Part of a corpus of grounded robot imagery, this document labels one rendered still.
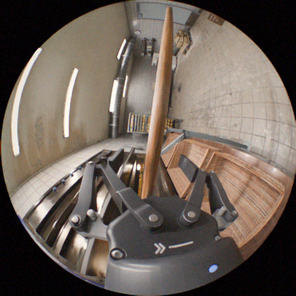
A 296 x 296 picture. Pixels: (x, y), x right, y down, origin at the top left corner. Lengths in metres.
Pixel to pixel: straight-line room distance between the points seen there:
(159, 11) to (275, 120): 4.58
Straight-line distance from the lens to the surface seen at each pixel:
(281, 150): 1.22
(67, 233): 0.73
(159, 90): 0.17
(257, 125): 1.32
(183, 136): 0.61
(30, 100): 1.47
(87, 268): 0.49
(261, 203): 0.67
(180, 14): 4.80
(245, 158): 0.70
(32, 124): 1.46
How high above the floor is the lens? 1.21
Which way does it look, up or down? 4 degrees down
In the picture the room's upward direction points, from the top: 84 degrees counter-clockwise
